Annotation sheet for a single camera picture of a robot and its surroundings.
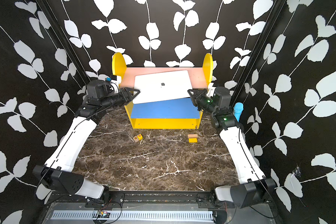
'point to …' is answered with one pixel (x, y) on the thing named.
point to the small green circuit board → (104, 214)
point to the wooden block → (192, 136)
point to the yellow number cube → (140, 137)
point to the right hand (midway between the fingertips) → (185, 88)
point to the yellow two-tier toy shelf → (178, 113)
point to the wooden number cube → (136, 138)
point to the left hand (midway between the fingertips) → (138, 90)
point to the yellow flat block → (192, 140)
